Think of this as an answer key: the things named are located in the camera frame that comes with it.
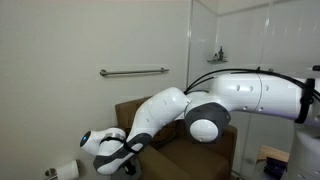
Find white toilet paper roll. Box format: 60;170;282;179
54;160;80;180

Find purple object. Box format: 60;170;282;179
263;156;289;178

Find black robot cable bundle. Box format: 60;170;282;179
183;66;320;101

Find brown cardboard box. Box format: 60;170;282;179
114;96;238;180

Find chrome toilet paper holder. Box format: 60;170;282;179
43;168;58;180

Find metal towel bar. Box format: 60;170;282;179
99;67;170;78

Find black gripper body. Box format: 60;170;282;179
121;160;138;177

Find dark bottles on shelf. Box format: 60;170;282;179
212;46;225;62

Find glass shower door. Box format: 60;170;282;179
188;0;320;174

